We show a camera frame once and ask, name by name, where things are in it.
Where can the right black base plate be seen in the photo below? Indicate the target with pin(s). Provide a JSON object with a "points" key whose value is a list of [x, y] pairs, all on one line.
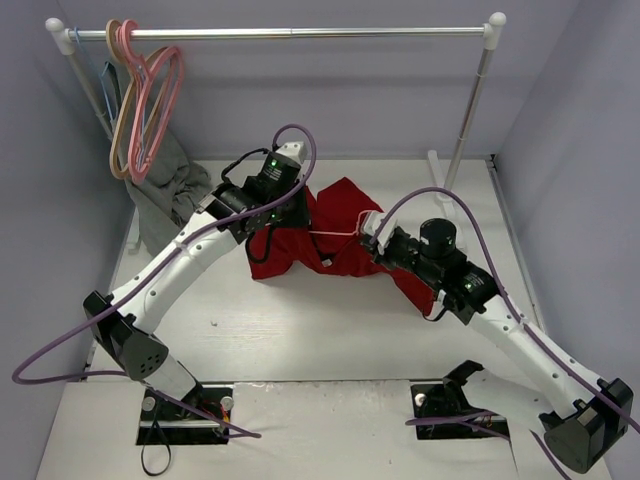
{"points": [[451, 418]]}

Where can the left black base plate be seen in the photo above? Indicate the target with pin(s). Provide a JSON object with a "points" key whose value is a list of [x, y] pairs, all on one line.
{"points": [[162, 422]]}

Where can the grey t shirt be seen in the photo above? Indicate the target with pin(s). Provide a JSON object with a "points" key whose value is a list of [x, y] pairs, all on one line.
{"points": [[171, 190]]}

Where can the white metal clothes rack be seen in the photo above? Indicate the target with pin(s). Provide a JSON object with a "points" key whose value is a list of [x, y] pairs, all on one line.
{"points": [[69, 40]]}

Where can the red t shirt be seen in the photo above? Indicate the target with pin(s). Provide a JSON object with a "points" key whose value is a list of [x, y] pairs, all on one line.
{"points": [[272, 253]]}

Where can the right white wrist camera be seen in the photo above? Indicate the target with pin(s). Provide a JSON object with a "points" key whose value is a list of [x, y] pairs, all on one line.
{"points": [[376, 230]]}

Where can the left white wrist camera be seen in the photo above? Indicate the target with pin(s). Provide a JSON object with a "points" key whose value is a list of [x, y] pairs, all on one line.
{"points": [[296, 151]]}

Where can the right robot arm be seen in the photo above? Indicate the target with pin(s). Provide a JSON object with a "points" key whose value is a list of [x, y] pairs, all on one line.
{"points": [[576, 414]]}

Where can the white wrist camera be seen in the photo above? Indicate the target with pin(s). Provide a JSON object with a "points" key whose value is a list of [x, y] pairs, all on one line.
{"points": [[376, 230], [296, 151]]}

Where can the tan plastic hanger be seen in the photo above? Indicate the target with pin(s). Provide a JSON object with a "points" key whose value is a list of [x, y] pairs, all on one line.
{"points": [[154, 81]]}

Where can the thin pink wire hanger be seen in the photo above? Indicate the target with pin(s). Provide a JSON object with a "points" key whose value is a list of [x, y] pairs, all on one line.
{"points": [[362, 216]]}

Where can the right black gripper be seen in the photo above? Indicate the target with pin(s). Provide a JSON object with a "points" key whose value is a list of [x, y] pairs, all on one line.
{"points": [[382, 250]]}

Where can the blue wire hanger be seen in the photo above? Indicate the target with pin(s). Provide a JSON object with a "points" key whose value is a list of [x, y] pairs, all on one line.
{"points": [[101, 84]]}

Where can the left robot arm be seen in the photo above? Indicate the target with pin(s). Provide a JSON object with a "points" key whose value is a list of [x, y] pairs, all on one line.
{"points": [[225, 219]]}

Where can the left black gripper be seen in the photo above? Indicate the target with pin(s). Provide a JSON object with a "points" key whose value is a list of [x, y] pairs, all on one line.
{"points": [[296, 212]]}

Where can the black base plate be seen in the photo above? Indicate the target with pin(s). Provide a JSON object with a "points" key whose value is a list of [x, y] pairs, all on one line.
{"points": [[451, 418], [162, 422]]}

